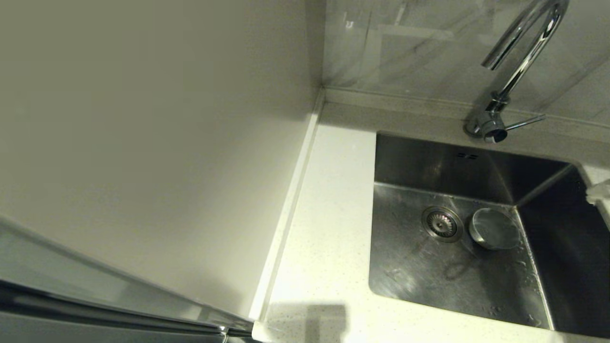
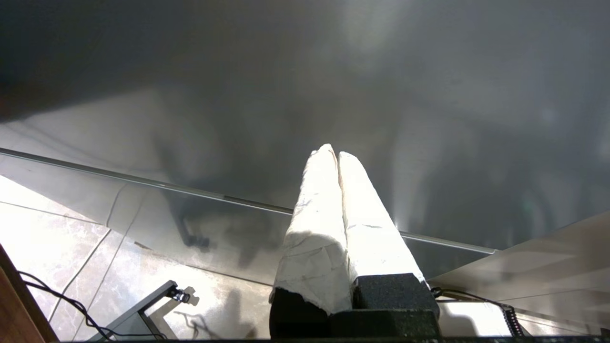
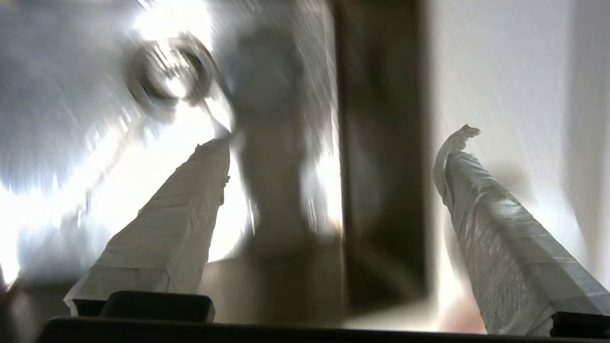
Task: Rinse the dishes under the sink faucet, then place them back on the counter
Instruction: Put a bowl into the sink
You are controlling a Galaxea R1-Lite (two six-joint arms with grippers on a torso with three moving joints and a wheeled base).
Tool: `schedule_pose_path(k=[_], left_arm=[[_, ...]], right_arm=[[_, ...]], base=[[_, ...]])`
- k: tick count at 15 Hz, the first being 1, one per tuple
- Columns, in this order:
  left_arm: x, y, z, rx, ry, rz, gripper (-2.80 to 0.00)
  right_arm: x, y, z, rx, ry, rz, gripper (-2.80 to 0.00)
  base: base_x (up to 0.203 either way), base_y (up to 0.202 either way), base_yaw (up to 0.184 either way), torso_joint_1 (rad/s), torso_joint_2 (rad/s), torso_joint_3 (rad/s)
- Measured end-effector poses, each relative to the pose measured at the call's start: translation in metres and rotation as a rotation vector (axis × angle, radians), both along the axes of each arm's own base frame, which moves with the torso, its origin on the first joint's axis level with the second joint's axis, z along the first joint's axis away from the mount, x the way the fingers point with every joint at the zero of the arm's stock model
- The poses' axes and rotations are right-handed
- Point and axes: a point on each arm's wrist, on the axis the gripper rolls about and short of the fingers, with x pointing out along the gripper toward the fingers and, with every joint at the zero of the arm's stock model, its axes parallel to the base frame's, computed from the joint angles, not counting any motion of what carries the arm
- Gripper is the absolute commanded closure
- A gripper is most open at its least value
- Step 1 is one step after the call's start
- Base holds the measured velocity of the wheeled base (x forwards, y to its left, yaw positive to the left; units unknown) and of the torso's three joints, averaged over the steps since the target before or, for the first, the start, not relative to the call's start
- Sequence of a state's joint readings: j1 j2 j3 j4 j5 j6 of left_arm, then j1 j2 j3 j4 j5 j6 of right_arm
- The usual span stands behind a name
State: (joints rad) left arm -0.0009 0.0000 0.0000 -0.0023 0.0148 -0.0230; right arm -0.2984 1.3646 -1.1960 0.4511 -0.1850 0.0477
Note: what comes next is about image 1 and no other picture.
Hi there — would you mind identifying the white bowl with gray outside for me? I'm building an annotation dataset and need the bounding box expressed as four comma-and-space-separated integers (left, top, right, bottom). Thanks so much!
469, 207, 521, 251

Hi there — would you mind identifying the stainless steel sink basin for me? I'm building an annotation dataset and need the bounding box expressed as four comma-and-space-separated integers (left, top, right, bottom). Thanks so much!
368, 132, 610, 339

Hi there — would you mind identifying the chrome gooseneck faucet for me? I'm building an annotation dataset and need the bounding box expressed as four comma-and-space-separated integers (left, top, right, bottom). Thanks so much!
465, 0, 569, 144

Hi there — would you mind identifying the round metal drain strainer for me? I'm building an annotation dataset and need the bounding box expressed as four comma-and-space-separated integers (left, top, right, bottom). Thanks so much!
421, 206, 464, 242

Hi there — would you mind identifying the tall glossy cabinet unit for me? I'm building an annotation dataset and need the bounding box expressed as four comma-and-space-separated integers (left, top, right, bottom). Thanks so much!
0, 0, 325, 343

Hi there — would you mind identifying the chrome cabinet trim strip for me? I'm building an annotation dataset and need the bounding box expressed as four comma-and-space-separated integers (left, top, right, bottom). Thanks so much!
0, 279, 254, 337

